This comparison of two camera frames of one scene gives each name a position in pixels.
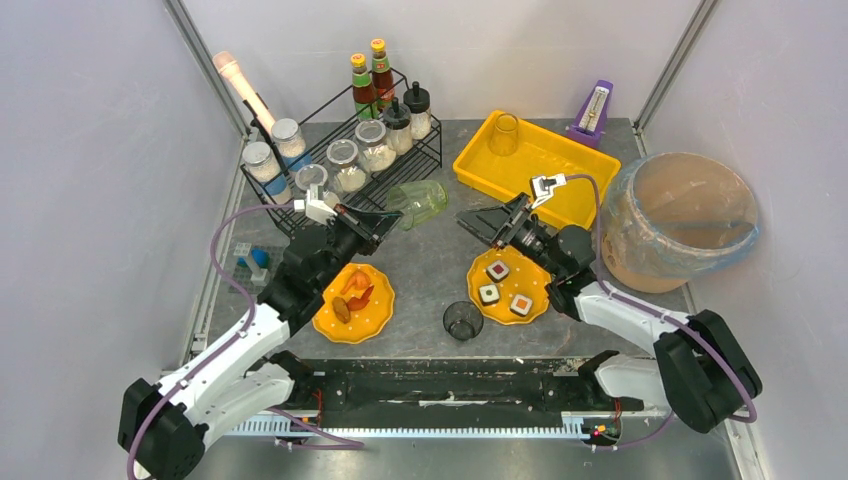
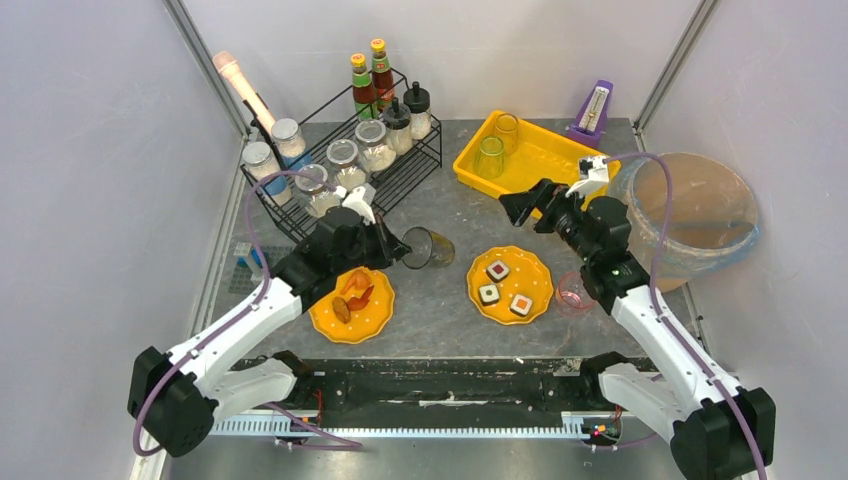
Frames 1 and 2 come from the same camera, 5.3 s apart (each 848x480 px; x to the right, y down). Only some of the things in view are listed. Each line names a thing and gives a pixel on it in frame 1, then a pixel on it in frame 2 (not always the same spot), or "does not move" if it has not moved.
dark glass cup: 463,320 → 429,248
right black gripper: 510,223 → 542,206
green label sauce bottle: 364,97 does not move
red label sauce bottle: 382,76 does not move
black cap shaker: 418,102 does not move
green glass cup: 417,201 → 489,159
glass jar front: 347,171 does not move
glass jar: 370,136 does not move
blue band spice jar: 264,167 does not move
